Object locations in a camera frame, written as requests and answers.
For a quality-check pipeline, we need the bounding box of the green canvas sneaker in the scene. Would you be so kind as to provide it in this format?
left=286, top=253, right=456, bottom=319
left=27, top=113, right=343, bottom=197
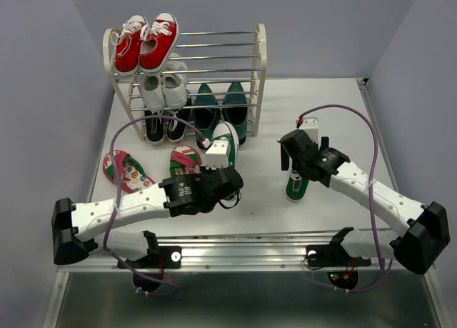
left=286, top=170, right=309, bottom=202
left=209, top=121, right=241, bottom=211

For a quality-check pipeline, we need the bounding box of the pink patterned sandal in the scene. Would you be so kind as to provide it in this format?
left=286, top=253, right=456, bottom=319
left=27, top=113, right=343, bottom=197
left=169, top=144, right=201, bottom=177
left=102, top=150, right=155, bottom=194

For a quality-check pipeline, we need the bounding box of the dark green loafer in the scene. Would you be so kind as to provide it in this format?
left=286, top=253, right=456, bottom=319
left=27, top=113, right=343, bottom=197
left=194, top=84, right=221, bottom=139
left=222, top=82, right=248, bottom=145

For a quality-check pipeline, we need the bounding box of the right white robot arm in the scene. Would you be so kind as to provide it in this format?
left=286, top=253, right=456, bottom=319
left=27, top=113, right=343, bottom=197
left=279, top=129, right=450, bottom=274

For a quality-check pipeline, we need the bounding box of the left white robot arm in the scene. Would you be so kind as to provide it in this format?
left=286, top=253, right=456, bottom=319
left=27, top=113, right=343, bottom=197
left=51, top=167, right=243, bottom=266

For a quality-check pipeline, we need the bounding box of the cream metal shoe rack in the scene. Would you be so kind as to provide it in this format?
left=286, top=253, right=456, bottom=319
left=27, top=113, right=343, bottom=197
left=103, top=24, right=268, bottom=137

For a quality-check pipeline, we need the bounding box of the right black canvas sneaker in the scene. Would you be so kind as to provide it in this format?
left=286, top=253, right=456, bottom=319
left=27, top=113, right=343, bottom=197
left=167, top=109, right=192, bottom=142

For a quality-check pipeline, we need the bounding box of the black canvas sneaker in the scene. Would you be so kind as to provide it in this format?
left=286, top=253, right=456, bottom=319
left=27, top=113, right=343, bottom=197
left=144, top=110, right=164, bottom=145
left=167, top=109, right=192, bottom=142

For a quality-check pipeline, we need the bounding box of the left black canvas sneaker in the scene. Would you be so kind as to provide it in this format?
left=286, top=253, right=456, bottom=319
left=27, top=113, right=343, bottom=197
left=144, top=110, right=164, bottom=145

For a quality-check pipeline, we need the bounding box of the left white sneaker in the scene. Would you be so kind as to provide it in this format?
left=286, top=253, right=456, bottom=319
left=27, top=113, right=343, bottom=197
left=141, top=75, right=166, bottom=112

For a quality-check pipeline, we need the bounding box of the white sneaker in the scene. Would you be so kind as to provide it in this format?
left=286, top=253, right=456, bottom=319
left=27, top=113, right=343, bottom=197
left=162, top=53, right=188, bottom=110
left=141, top=75, right=166, bottom=112

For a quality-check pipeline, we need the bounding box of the right white sneaker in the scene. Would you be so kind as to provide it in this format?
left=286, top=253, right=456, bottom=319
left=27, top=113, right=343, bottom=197
left=162, top=53, right=188, bottom=110

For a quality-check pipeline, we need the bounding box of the right red canvas sneaker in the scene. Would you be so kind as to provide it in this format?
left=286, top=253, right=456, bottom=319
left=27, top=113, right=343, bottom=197
left=139, top=12, right=180, bottom=73

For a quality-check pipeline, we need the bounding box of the red canvas sneaker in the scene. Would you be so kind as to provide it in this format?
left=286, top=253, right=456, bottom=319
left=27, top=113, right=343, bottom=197
left=139, top=12, right=180, bottom=73
left=111, top=15, right=147, bottom=76

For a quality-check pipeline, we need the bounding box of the left red canvas sneaker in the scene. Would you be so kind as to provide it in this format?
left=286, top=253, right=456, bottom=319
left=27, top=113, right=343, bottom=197
left=111, top=15, right=147, bottom=76

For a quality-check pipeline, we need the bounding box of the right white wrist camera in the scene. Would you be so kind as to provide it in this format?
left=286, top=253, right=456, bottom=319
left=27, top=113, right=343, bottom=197
left=298, top=116, right=319, bottom=144

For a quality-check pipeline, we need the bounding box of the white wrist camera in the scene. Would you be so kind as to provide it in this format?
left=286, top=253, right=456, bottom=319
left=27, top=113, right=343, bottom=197
left=202, top=138, right=230, bottom=170
left=298, top=116, right=319, bottom=144

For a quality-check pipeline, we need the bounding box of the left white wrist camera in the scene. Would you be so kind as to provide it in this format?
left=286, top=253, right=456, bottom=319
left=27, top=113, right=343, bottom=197
left=202, top=138, right=230, bottom=170

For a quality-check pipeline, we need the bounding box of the aluminium mounting rail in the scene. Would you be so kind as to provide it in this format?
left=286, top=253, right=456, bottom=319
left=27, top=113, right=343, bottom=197
left=53, top=224, right=438, bottom=274

